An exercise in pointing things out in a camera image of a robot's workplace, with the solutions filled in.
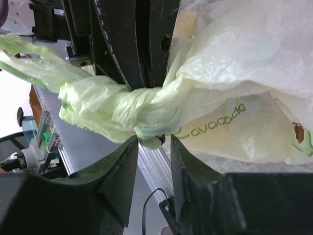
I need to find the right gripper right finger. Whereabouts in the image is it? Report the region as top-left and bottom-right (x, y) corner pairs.
(171, 136), (313, 235)

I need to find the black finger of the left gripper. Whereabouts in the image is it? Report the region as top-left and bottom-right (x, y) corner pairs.
(93, 0), (145, 91)

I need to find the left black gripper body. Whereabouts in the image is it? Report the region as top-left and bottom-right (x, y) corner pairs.
(29, 0), (94, 67)

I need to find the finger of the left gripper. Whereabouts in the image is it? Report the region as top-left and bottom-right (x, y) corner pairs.
(149, 0), (180, 88)

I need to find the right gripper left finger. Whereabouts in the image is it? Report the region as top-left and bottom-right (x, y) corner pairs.
(0, 136), (138, 235)

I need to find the green avocado print plastic bag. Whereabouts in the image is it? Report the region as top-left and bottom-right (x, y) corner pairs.
(0, 0), (313, 165)

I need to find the black office chair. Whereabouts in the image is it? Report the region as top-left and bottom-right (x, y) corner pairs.
(0, 131), (27, 161)

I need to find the blue water bottle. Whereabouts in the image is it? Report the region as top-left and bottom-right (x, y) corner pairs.
(22, 116), (38, 146)

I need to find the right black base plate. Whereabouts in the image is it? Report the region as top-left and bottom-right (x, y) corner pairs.
(159, 196), (181, 235)

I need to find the aluminium rail frame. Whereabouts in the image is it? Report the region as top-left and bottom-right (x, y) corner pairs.
(34, 86), (173, 197)

